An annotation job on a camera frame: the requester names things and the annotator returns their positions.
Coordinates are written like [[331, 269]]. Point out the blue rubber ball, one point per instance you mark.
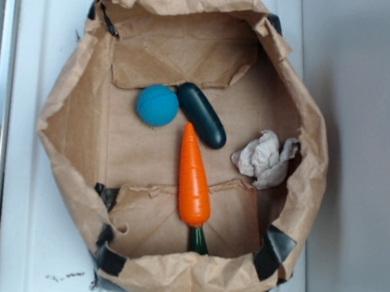
[[157, 105]]

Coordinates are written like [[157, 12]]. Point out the crumpled white tissue paper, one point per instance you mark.
[[264, 160]]

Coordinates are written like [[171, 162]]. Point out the brown paper bag tray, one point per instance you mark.
[[119, 177]]

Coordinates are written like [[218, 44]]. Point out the orange plastic toy carrot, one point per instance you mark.
[[193, 192]]

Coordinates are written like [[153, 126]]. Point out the dark green capsule toy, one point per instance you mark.
[[202, 115]]

